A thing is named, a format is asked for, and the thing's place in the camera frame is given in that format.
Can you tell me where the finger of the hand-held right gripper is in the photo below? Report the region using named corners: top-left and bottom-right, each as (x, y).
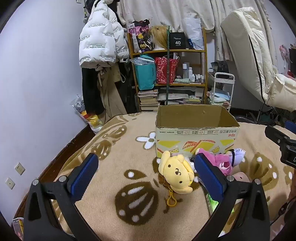
top-left (265, 125), bottom-right (291, 145)
top-left (285, 120), bottom-right (296, 135)

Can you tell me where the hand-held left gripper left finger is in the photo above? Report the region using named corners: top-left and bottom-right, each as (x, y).
top-left (23, 152), bottom-right (99, 241)

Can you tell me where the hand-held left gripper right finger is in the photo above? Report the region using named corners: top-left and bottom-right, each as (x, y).
top-left (194, 153), bottom-right (271, 241)

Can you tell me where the pink plush toy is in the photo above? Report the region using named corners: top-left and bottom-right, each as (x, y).
top-left (198, 148), bottom-right (233, 175)

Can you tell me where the yellow plush dog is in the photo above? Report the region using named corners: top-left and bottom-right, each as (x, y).
top-left (158, 150), bottom-right (195, 207)

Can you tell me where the purple and white plush toy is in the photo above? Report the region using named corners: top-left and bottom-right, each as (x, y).
top-left (228, 148), bottom-right (247, 166)

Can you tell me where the printed cardboard box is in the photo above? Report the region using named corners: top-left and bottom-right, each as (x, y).
top-left (154, 104), bottom-right (240, 158)

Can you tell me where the green packet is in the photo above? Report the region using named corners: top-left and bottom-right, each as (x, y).
top-left (206, 193), bottom-right (234, 219)

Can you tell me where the peach plush toy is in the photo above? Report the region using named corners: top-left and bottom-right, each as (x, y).
top-left (232, 172), bottom-right (250, 184)

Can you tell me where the beige patterned blanket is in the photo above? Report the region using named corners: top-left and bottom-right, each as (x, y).
top-left (14, 112), bottom-right (296, 241)

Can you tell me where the plastic bag with yellow items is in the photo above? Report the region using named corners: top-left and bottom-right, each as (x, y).
top-left (70, 94), bottom-right (109, 134)

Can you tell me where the white utility cart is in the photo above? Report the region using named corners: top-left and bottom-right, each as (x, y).
top-left (207, 72), bottom-right (236, 111)

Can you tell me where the pink fan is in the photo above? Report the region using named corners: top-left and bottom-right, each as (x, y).
top-left (279, 44), bottom-right (290, 75)

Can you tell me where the pile of papers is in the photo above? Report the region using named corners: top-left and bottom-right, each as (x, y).
top-left (157, 87), bottom-right (204, 106)

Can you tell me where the small yellow box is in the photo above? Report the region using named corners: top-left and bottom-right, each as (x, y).
top-left (12, 217), bottom-right (24, 241)

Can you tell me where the black hanging garment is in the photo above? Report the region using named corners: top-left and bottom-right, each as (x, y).
top-left (81, 66), bottom-right (105, 115)

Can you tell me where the beige hanging coat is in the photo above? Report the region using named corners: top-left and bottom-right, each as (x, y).
top-left (97, 62), bottom-right (128, 121)

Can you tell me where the dark bag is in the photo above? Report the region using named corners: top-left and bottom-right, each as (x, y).
top-left (210, 61), bottom-right (229, 75)

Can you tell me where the stack of books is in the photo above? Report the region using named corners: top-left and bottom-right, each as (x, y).
top-left (138, 89), bottom-right (160, 112)

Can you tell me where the cream mattress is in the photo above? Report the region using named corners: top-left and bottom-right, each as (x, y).
top-left (220, 7), bottom-right (282, 106)

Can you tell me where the group of cosmetic bottles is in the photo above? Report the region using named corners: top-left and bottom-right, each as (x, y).
top-left (181, 62), bottom-right (205, 84)

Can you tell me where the red patterned bag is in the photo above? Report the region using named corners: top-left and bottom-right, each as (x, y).
top-left (154, 57), bottom-right (179, 85)

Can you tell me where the green pole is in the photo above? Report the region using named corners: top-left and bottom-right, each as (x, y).
top-left (165, 25), bottom-right (171, 106)

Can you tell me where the teal paper bag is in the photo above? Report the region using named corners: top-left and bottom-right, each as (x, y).
top-left (134, 54), bottom-right (157, 91)

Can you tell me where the wooden shelf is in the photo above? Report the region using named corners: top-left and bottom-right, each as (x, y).
top-left (128, 28), bottom-right (208, 112)

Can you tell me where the clear plastic bag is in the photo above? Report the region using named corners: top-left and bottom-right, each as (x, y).
top-left (129, 57), bottom-right (155, 68)

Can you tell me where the white plastic bag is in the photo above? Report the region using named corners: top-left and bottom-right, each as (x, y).
top-left (183, 17), bottom-right (205, 50)

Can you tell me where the black box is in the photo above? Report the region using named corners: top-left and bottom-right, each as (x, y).
top-left (169, 32), bottom-right (186, 49)

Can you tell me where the white puffer jacket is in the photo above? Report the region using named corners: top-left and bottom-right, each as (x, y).
top-left (79, 0), bottom-right (130, 69)

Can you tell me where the blond wig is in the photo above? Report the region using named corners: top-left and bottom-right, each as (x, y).
top-left (148, 25), bottom-right (169, 50)

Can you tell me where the black and pink patterned bag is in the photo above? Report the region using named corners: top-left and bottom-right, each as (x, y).
top-left (128, 20), bottom-right (152, 54)

